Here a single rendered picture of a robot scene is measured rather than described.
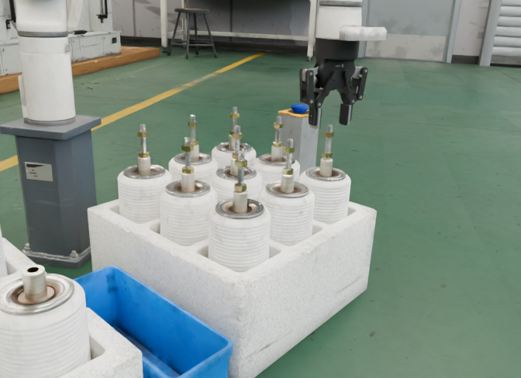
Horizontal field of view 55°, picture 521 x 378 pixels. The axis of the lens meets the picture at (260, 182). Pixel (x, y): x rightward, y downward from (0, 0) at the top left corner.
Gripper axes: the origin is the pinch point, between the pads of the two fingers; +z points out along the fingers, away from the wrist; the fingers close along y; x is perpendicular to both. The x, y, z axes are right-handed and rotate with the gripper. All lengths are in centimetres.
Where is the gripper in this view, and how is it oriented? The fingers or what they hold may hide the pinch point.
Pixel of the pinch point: (330, 119)
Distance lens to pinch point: 91.2
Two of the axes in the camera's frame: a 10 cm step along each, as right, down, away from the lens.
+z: -0.4, 9.4, 3.4
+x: 5.4, 3.1, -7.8
